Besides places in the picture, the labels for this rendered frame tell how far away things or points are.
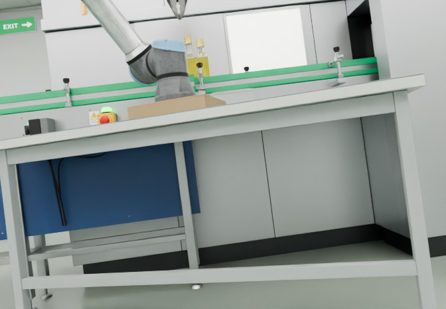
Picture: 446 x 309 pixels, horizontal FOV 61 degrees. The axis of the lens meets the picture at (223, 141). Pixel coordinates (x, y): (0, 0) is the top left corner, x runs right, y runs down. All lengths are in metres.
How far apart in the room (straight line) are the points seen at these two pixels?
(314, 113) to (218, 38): 0.98
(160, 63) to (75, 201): 0.79
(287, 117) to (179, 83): 0.39
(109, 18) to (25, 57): 4.18
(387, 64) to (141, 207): 1.29
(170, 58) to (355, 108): 0.64
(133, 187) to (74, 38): 0.89
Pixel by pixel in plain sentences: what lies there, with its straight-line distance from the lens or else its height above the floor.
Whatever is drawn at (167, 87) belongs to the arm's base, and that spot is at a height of 0.84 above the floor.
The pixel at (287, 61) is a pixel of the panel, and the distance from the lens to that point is 2.11.
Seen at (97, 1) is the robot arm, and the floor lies 1.17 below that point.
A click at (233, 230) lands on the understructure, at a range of 2.08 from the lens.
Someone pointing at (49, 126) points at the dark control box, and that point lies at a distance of 1.79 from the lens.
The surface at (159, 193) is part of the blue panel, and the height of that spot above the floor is 0.44.
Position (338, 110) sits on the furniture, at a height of 0.68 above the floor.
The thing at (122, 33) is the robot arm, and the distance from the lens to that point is 1.48.
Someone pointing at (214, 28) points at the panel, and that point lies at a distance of 2.11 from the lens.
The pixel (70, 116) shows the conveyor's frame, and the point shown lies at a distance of 1.84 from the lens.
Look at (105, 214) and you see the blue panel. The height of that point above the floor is 0.38.
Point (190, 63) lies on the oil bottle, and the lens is 1.91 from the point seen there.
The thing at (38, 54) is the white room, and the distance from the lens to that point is 5.56.
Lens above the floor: 0.61
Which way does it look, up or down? 1 degrees up
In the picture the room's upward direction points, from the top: 7 degrees counter-clockwise
